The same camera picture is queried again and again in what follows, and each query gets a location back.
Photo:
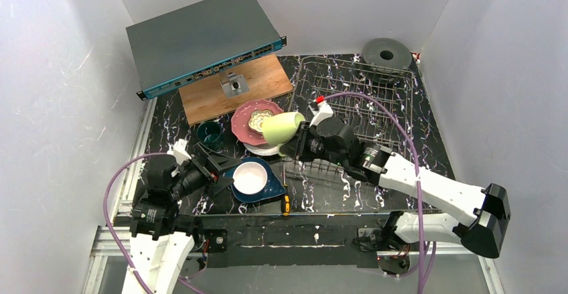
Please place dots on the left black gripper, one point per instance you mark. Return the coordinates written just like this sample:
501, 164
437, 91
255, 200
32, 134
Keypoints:
209, 165

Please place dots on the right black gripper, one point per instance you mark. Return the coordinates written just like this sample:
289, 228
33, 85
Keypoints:
300, 141

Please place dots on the light green mug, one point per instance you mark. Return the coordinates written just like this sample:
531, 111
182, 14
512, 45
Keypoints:
280, 128

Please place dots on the white bowl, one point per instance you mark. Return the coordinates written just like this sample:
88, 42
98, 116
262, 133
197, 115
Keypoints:
250, 178

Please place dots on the dark green mug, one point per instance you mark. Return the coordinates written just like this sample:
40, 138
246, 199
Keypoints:
210, 134

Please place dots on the small patterned flower dish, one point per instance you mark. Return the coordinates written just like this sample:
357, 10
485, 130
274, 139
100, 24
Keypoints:
257, 118

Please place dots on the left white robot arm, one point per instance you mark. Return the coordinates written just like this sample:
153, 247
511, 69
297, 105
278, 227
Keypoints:
162, 238

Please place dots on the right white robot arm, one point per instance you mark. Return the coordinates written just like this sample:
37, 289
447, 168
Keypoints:
473, 216

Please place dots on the white plate under pink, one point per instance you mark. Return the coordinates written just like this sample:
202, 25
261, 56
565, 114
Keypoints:
263, 150

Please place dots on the blue shell shaped plate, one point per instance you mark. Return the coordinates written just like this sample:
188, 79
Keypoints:
272, 189

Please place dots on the yellow black screwdriver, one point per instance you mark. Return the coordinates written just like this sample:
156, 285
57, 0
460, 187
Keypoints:
285, 199

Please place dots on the pink dotted scalloped plate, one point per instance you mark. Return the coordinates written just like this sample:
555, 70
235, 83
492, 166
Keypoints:
240, 118

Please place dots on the wooden cutting board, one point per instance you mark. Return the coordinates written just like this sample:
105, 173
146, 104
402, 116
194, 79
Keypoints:
206, 99

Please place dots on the grey tape roll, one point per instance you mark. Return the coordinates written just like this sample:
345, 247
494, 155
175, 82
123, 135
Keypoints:
387, 53

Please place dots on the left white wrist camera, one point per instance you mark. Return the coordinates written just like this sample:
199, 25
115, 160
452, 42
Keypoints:
179, 151

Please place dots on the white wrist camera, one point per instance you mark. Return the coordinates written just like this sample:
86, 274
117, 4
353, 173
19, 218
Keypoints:
179, 151
320, 109

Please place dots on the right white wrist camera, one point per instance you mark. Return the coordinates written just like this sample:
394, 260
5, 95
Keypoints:
320, 109

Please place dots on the small grey metal bracket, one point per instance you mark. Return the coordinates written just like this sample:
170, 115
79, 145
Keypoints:
233, 84

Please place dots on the grey wire dish rack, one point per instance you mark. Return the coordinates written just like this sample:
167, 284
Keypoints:
375, 102

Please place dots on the aluminium frame rail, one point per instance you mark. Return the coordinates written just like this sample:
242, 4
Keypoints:
334, 220

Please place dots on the grey blue network switch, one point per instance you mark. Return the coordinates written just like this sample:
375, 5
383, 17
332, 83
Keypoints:
199, 40

